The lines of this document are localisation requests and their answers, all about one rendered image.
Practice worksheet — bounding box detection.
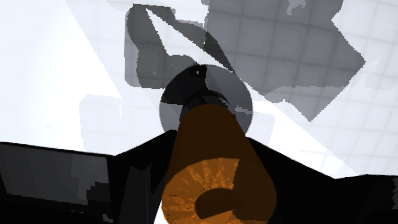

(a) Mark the orange cylinder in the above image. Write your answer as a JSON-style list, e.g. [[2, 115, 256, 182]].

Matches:
[[161, 104, 277, 224]]

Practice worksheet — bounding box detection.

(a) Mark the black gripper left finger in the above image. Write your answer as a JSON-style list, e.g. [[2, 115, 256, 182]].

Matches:
[[0, 130, 177, 224]]

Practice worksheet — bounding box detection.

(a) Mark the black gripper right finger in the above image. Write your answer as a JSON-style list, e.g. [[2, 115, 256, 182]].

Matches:
[[247, 137, 398, 224]]

